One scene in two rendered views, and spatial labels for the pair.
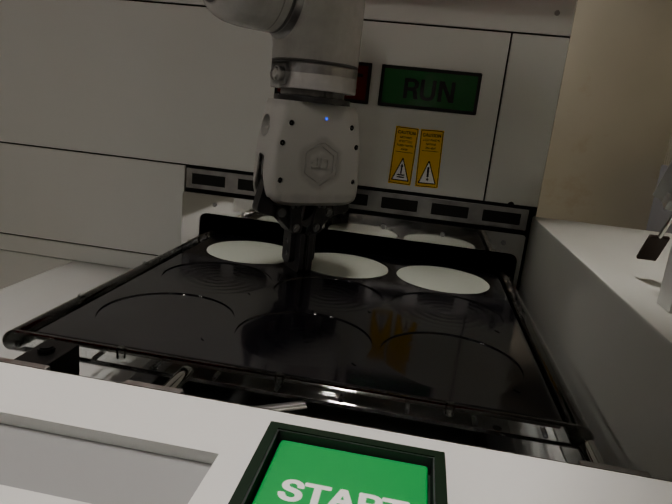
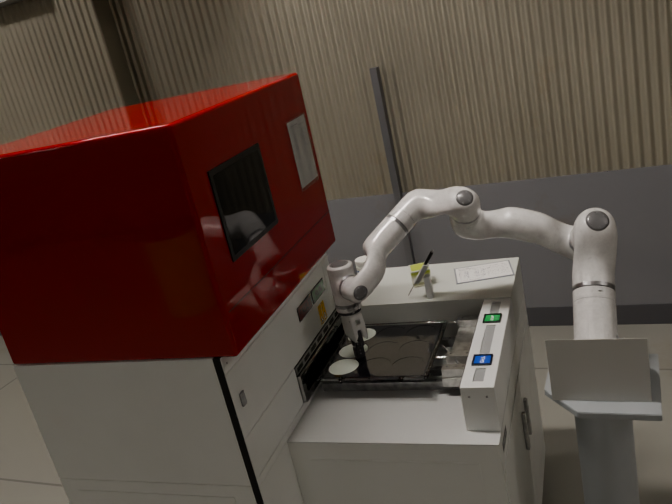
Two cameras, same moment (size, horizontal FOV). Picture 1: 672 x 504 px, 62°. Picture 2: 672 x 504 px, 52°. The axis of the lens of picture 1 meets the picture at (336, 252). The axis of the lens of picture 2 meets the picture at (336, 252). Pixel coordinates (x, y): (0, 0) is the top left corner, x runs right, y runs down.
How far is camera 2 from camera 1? 2.21 m
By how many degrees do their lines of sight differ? 72
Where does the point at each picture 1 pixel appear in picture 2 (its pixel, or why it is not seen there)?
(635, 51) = not seen: outside the picture
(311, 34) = not seen: hidden behind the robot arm
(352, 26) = not seen: hidden behind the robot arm
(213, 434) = (483, 326)
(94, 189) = (282, 405)
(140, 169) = (287, 382)
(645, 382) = (444, 308)
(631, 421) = (444, 315)
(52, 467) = (489, 332)
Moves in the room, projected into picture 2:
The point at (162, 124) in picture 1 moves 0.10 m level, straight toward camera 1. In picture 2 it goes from (286, 360) to (318, 351)
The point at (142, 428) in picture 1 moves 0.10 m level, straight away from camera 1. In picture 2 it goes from (483, 329) to (452, 337)
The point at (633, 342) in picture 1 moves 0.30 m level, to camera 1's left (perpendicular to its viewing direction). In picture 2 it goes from (435, 305) to (430, 347)
